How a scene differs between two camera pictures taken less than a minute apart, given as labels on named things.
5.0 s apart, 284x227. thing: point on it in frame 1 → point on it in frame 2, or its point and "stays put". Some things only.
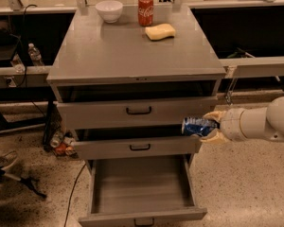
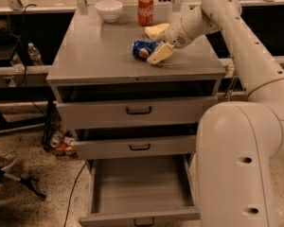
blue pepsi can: x=198 y=126 → x=143 y=48
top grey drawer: x=154 y=113 stays put
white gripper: x=231 y=124 → x=175 y=34
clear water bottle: x=35 y=56 stays put
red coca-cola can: x=146 y=9 stays put
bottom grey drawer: x=141 y=191 stays put
